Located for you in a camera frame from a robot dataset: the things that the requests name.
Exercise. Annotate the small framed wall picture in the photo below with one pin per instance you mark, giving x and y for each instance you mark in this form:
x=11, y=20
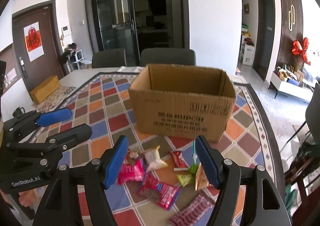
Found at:
x=246, y=8

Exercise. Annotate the black glass sliding door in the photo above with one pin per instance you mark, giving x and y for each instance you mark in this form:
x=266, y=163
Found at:
x=112, y=15

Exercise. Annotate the gold wall ornament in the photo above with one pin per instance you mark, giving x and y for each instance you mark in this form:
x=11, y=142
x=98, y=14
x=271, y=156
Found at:
x=291, y=18

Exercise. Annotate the white yellow bun packet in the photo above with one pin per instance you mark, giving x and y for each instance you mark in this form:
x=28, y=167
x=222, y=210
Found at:
x=155, y=158

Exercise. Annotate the grey dining chair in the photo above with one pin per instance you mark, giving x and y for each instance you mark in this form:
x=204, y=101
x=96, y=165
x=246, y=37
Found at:
x=167, y=57
x=313, y=113
x=108, y=58

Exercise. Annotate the person's left hand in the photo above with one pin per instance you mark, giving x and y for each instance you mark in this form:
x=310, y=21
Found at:
x=26, y=198

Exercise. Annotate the colourful checked tablecloth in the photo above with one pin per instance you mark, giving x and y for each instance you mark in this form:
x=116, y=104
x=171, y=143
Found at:
x=105, y=105

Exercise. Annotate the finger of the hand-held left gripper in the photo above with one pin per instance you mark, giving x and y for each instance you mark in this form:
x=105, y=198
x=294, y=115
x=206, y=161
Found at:
x=53, y=117
x=72, y=133

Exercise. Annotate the green cloth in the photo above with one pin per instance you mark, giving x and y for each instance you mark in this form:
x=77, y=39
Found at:
x=308, y=150

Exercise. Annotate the pink snack packet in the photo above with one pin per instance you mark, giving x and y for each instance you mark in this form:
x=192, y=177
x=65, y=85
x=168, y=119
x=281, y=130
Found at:
x=131, y=172

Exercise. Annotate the white toy shelf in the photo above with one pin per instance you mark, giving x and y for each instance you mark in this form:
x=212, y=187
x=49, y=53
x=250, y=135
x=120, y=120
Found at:
x=247, y=53

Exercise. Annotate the dark slatted wall panel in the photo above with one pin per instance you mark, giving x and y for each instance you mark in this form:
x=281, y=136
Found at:
x=282, y=40

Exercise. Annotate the white intercom panel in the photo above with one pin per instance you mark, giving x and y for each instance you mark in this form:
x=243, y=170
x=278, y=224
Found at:
x=66, y=32

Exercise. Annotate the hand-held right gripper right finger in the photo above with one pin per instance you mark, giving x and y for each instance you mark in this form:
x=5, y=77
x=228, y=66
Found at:
x=207, y=163

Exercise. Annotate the red blue snack packet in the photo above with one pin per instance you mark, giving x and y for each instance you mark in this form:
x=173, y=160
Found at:
x=160, y=191

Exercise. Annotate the small white shelf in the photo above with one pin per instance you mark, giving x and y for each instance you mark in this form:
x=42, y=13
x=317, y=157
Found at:
x=78, y=58

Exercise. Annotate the white low cabinet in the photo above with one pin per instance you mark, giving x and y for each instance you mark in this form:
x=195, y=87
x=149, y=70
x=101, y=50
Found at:
x=292, y=88

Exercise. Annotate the wooden chair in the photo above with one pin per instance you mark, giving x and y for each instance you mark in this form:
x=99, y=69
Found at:
x=300, y=178

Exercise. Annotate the orange snack packet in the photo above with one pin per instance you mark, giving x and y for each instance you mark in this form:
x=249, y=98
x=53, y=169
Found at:
x=200, y=178

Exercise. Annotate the black mug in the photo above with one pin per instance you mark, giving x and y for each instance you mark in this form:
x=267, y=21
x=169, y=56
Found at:
x=18, y=112

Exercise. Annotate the red white door poster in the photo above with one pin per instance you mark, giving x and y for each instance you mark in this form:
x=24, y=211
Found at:
x=33, y=40

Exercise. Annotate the yellow woven basket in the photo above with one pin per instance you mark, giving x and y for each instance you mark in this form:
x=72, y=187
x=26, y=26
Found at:
x=45, y=88

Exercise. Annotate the yellow-green snack packet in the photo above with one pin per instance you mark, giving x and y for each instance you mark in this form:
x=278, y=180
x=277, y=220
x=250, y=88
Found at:
x=185, y=179

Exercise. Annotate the red bow balloon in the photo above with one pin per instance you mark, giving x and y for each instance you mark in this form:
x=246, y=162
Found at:
x=300, y=49

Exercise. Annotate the brown cardboard box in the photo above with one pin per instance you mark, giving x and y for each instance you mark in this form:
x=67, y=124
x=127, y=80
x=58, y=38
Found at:
x=175, y=105

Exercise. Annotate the door lock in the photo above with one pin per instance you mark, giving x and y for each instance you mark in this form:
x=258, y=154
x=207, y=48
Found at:
x=22, y=65

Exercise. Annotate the red snack bar packet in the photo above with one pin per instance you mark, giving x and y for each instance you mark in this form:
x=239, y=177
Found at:
x=178, y=161

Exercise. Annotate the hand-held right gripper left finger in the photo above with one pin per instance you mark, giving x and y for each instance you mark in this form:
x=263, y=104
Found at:
x=116, y=163

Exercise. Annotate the dark interior door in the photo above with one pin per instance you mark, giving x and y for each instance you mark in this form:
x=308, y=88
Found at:
x=263, y=35

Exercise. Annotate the brown entrance door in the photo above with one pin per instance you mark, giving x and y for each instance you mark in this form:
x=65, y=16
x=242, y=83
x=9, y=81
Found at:
x=50, y=48

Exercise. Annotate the dark red striped snack packet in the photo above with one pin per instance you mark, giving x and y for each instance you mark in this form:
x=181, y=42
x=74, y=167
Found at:
x=192, y=212

